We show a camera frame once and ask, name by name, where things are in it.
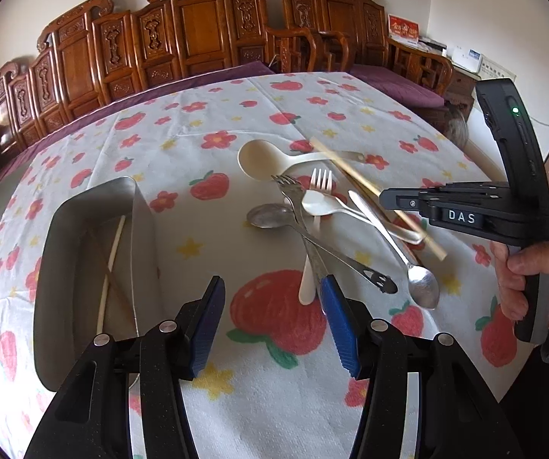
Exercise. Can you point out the white board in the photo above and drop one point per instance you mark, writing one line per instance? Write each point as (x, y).
(496, 68)

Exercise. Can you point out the grey fuzzy bundle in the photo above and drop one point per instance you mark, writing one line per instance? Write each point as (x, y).
(457, 129)

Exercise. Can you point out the white chopstick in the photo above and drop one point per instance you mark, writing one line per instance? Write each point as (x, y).
(114, 258)

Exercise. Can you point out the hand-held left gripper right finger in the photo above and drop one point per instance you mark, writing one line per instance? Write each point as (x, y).
(339, 325)

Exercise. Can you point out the light bamboo chopstick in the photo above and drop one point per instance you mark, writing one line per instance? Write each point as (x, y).
(351, 171)

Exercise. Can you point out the white plastic fork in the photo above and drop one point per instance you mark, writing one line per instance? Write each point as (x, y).
(307, 284)

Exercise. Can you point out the wooden side table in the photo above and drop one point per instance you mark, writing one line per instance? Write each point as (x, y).
(461, 88)

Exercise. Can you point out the wooden chopstick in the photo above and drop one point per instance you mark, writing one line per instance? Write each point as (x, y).
(121, 299)

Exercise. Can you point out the person's right hand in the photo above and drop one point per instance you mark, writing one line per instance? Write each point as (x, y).
(506, 272)

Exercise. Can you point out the white box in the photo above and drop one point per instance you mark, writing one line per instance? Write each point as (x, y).
(463, 57)

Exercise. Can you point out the strawberry printed tablecloth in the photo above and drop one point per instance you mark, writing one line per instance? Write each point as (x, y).
(236, 119)

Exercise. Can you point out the red desk calendar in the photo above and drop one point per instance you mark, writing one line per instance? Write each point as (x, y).
(403, 26)

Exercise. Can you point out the cream soup spoon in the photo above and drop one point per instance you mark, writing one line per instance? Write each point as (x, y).
(260, 158)

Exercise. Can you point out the rectangular metal tray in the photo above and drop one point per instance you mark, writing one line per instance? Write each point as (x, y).
(64, 272)

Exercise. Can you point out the purple sofa cushion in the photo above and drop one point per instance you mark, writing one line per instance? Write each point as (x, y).
(236, 70)

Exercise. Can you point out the purple armchair cushion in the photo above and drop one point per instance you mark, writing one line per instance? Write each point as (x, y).
(398, 83)

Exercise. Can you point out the carved wooden armchair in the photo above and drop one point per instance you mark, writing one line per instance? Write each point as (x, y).
(346, 9)

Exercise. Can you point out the shiny metal spoon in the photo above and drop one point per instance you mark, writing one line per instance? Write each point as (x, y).
(320, 204)

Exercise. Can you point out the dull metal spoon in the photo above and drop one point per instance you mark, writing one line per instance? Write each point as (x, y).
(269, 216)

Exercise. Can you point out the metal fork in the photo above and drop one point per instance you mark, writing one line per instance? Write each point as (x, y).
(298, 210)

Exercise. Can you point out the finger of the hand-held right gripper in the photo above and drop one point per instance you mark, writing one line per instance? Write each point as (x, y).
(398, 200)

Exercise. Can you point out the carved wooden sofa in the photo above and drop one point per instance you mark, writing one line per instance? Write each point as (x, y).
(198, 24)

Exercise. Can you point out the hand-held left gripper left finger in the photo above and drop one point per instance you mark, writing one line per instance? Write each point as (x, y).
(207, 334)

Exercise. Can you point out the long slim metal spoon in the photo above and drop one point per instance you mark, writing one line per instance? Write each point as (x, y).
(422, 289)

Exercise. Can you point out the stack of papers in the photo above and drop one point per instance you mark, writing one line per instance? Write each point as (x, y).
(432, 45)

